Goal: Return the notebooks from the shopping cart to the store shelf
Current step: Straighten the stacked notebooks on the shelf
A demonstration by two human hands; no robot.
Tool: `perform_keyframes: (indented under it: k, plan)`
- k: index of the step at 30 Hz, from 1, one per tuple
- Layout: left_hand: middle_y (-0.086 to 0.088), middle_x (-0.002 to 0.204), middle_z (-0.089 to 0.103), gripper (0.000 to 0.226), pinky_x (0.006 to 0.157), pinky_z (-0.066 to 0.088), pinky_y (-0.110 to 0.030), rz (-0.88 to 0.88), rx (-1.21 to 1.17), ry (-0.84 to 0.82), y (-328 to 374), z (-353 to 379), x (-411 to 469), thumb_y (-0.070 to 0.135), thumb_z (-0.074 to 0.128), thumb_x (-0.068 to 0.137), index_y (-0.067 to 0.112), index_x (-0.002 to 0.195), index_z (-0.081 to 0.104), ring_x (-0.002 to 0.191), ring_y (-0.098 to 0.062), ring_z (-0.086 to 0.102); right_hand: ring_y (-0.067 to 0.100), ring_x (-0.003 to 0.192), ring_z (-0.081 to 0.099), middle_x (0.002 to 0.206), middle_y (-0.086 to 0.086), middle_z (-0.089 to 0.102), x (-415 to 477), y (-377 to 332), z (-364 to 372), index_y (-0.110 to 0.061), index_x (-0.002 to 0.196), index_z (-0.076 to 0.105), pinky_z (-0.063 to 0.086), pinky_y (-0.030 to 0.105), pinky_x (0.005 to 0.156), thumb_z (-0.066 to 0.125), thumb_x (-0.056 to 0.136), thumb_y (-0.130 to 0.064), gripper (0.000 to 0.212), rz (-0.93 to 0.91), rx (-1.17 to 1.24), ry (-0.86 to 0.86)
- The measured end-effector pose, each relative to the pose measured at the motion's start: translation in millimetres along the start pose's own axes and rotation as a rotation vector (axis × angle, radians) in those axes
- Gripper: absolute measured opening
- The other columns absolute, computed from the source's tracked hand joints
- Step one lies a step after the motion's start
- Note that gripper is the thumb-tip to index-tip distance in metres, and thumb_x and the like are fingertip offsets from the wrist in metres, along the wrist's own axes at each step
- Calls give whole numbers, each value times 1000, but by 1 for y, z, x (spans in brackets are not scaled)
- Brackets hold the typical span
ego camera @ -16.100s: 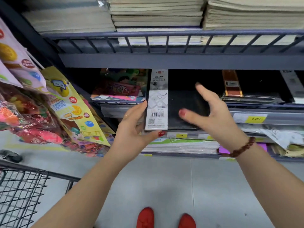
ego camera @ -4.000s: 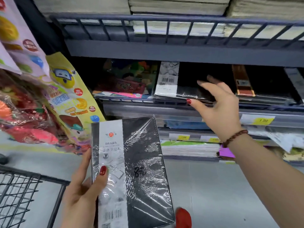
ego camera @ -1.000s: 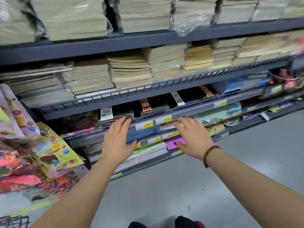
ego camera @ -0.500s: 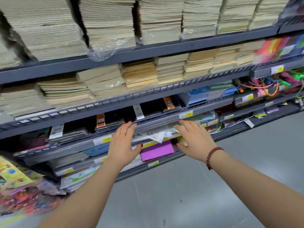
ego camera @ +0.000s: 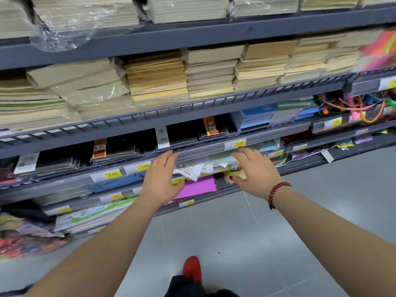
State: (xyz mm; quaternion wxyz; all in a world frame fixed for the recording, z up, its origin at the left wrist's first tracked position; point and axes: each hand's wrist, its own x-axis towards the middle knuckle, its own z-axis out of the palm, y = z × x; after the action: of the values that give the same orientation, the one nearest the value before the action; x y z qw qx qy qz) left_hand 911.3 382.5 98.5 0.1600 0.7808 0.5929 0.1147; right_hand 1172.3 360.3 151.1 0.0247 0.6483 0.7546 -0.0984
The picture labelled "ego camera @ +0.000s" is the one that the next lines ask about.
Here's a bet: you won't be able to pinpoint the red shoe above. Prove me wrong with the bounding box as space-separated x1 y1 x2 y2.
183 256 203 286

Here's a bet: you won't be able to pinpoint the dark blue paper pack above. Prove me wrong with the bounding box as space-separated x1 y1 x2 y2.
295 106 320 120

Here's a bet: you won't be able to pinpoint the row of beige paper stacks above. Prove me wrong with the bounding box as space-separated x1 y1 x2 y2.
0 29 384 131
0 0 396 39

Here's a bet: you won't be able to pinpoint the clear plastic wrap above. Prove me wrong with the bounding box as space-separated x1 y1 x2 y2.
29 7 95 53

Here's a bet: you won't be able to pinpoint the clear packet of white papers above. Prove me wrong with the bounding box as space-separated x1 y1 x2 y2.
175 163 205 182

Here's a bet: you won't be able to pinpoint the person's left hand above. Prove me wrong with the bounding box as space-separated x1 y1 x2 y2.
141 149 187 209

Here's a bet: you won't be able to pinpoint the magenta paper sheet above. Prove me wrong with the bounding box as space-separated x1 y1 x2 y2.
173 175 218 201

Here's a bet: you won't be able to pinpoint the colourful craft cords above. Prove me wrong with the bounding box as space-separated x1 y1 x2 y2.
314 88 396 125

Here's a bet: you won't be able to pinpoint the person's right hand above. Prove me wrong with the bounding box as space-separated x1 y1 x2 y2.
230 148 282 201

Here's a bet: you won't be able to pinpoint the green white striped packs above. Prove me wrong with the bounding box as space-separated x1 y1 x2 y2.
54 196 140 235

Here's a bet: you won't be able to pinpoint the black trousers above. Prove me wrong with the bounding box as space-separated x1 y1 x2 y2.
164 275 240 297

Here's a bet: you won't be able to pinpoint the green paper pack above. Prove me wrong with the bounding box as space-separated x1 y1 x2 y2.
277 100 314 111

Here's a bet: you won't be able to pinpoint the person's left forearm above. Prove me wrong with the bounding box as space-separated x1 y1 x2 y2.
23 196 166 297

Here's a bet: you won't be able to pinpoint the yellow paper pack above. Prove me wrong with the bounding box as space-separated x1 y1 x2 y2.
223 169 247 185

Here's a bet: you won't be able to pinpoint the grey metal shelf unit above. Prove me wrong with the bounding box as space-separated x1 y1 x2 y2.
0 3 396 237

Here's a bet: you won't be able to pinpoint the light blue paper pack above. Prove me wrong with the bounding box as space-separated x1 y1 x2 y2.
239 104 278 130

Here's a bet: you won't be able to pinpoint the yellow white price labels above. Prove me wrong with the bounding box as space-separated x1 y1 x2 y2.
43 75 396 217

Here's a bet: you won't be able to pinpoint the person's right forearm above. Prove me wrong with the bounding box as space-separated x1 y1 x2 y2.
272 187 396 297

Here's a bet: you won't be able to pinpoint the red bead bracelet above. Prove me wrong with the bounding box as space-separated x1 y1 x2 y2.
268 182 292 210

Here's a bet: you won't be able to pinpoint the pile of colourful packets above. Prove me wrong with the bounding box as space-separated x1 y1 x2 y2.
0 213 68 261

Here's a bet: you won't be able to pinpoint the black paper pack white label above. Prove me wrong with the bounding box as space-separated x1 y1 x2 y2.
14 151 79 180
156 124 198 149

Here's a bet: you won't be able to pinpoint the black paper pack orange label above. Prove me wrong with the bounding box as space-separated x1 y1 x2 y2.
90 137 139 165
198 116 230 140

